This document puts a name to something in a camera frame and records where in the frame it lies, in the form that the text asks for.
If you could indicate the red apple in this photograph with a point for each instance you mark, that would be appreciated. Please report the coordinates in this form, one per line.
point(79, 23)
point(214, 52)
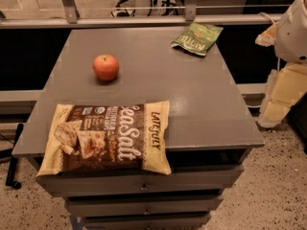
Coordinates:
point(105, 67)

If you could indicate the grey metal railing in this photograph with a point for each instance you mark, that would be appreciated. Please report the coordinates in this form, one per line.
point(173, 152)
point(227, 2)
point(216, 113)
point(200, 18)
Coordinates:
point(41, 14)

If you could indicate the middle drawer knob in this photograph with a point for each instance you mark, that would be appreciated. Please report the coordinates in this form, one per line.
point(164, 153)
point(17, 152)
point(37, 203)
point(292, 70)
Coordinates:
point(146, 212)

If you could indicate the top drawer knob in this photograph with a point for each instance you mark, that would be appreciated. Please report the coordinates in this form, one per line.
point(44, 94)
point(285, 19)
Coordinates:
point(144, 188)

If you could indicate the black stand leg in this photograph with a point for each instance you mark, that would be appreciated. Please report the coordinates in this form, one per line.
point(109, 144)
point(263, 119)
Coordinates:
point(10, 181)

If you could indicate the drawer knob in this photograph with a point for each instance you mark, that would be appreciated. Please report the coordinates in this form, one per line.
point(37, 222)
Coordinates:
point(144, 188)
point(146, 212)

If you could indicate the green kettle chips bag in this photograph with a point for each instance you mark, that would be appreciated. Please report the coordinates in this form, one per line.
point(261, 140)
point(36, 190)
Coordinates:
point(198, 38)

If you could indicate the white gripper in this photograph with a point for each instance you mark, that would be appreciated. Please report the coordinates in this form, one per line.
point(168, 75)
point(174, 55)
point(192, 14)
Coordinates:
point(294, 35)

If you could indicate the grey drawer cabinet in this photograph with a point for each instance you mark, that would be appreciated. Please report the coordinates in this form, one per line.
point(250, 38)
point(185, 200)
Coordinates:
point(209, 132)

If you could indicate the Late July chips bag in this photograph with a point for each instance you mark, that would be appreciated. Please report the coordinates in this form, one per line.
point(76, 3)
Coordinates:
point(94, 138)

